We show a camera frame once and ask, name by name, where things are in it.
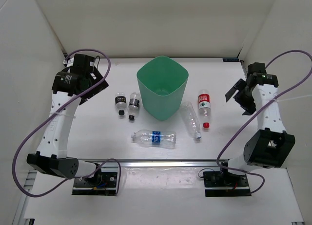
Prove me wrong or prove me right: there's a bottle red label red cap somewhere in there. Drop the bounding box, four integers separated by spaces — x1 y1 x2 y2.
198 89 211 129

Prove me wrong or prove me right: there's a small bottle black label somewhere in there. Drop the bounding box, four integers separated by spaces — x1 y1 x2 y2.
127 92 141 122
115 92 127 117

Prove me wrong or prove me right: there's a clear bottle blue cap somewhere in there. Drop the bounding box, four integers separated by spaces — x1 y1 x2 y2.
179 102 202 140

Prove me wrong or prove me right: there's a clear bottle blue label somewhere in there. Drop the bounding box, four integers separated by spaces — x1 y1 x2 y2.
131 130 176 149

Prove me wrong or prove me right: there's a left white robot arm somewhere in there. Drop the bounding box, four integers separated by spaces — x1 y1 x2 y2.
26 54 108 186

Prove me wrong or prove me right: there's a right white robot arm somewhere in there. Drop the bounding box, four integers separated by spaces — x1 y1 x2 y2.
219 62 295 186

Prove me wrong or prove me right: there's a green plastic bin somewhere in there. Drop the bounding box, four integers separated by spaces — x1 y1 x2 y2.
136 56 189 121

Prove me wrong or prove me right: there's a blue label strip right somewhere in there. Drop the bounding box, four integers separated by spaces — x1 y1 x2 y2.
222 58 240 62

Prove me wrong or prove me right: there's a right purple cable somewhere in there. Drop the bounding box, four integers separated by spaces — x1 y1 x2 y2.
216 49 312 194

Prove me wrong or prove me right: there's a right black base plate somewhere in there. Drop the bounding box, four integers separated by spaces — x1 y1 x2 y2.
197 168 251 197

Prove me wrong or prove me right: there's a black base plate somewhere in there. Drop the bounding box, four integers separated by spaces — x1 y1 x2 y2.
72 168 119 196
197 168 251 197

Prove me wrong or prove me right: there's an aluminium rail front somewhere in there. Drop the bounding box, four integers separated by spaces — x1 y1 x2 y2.
78 158 230 168

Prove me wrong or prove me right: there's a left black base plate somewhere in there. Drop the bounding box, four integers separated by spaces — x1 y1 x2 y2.
72 168 119 196

